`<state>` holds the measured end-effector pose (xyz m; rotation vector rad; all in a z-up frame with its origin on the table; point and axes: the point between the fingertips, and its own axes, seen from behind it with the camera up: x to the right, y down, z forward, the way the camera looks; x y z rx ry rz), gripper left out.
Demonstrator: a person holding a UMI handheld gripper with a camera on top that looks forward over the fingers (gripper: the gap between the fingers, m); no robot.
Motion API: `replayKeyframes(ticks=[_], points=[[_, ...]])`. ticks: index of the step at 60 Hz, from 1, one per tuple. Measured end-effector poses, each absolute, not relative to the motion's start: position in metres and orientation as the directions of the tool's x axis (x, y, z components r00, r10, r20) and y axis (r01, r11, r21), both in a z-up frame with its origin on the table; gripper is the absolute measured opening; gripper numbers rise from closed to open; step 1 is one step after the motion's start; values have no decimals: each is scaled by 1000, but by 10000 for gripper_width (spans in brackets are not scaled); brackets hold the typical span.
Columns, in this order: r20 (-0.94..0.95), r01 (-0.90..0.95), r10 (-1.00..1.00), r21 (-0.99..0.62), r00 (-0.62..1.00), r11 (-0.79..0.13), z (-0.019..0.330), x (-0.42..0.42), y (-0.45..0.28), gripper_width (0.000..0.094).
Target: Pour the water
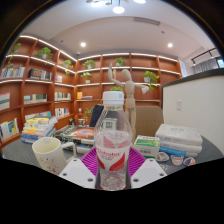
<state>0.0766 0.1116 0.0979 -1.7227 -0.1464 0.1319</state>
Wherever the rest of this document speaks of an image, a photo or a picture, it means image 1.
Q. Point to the small printed badge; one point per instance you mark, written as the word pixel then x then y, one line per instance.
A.
pixel 162 156
pixel 189 161
pixel 176 160

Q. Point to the white wall poster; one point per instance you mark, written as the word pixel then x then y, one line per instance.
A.
pixel 183 68

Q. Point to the green and white box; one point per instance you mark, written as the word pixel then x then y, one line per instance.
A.
pixel 146 145

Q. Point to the black track light rail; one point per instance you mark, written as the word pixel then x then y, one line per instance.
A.
pixel 203 54

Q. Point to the white wall socket plate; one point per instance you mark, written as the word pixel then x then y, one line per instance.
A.
pixel 179 105

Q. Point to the branched ceiling lamp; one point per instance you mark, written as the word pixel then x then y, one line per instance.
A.
pixel 118 9

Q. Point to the dark book with orange cover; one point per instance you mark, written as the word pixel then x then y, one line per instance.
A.
pixel 78 133

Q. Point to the colourful stack of books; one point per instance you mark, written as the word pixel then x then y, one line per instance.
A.
pixel 38 128

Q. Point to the grey curtain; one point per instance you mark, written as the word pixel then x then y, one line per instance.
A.
pixel 205 66

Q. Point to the cream mug with red drawing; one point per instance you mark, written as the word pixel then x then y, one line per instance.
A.
pixel 48 155

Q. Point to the tan chair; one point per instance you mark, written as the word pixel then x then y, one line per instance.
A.
pixel 150 120

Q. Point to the clear plastic water bottle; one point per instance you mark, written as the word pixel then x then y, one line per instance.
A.
pixel 112 143

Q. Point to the wooden artist mannequin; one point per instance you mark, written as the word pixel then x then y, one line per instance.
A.
pixel 129 90

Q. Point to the ceiling air vent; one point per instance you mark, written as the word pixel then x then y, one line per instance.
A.
pixel 146 21

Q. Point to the window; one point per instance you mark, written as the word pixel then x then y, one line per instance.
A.
pixel 220 63

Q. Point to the dark blue chair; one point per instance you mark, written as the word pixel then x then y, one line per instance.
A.
pixel 96 115

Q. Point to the recessed ceiling light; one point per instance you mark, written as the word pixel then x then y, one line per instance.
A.
pixel 83 44
pixel 170 45

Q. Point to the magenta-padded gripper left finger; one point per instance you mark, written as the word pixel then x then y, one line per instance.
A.
pixel 76 172

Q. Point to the orange wooden shelf unit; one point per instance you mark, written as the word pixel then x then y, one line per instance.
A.
pixel 43 90

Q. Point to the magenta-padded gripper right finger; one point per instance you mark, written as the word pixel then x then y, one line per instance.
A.
pixel 150 171

